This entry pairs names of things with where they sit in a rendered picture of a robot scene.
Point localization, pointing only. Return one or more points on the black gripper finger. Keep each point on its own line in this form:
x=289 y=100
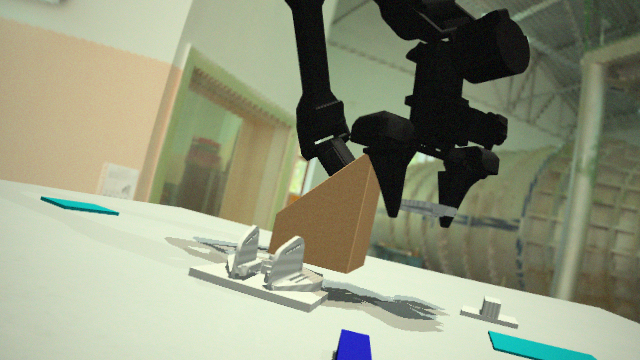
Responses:
x=390 y=162
x=453 y=187

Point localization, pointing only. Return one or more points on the white flat base plate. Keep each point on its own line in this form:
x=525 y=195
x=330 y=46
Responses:
x=253 y=284

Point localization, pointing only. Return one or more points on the blue block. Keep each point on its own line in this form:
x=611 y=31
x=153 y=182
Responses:
x=353 y=346

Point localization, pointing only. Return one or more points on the teal flat plate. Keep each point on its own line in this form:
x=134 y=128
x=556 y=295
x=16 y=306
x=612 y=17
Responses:
x=81 y=206

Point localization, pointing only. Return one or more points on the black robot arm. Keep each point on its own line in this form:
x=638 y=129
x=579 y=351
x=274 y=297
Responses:
x=478 y=50

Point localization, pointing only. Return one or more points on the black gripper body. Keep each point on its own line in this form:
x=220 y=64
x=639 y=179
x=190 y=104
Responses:
x=383 y=128

